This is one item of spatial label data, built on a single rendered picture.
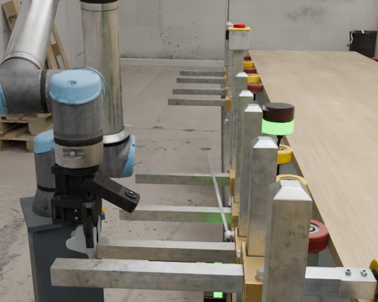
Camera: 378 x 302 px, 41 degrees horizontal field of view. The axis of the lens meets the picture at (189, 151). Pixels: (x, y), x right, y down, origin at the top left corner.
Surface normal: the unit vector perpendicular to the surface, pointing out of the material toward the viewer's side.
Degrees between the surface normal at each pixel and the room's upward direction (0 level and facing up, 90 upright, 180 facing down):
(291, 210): 90
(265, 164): 90
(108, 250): 90
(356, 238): 0
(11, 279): 0
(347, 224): 0
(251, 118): 90
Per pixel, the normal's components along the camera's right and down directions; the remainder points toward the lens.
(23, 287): 0.00, -0.95
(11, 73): 0.05, -0.74
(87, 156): 0.51, 0.28
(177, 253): -0.06, 0.31
